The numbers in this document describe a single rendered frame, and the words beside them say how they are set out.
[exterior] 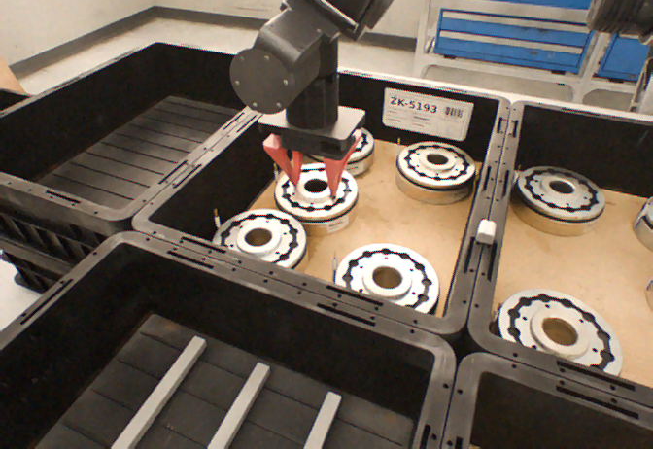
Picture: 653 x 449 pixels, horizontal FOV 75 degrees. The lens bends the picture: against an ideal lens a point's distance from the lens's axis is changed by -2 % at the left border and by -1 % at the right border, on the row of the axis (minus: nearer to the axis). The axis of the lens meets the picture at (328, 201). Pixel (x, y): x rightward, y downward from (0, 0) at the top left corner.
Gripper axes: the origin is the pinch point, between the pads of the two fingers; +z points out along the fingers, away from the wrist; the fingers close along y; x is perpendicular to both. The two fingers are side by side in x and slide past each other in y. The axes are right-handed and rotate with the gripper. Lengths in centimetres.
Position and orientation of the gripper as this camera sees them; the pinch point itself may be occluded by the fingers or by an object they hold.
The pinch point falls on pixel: (315, 183)
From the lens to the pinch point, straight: 52.6
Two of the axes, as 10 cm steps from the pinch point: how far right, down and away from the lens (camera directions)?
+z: 0.2, 7.7, 6.4
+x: 3.9, -5.9, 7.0
